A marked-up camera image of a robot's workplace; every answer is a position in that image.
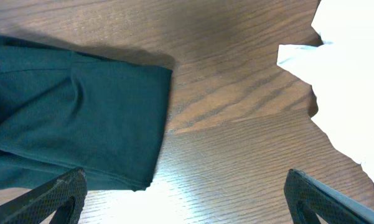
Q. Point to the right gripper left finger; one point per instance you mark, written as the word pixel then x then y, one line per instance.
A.
pixel 63 198

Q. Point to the white crumpled garment right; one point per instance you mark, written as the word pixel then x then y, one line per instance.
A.
pixel 341 74

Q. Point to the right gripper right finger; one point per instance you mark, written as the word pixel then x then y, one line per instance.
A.
pixel 309 200

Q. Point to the black pants red waistband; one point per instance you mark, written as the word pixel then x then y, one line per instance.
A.
pixel 61 109

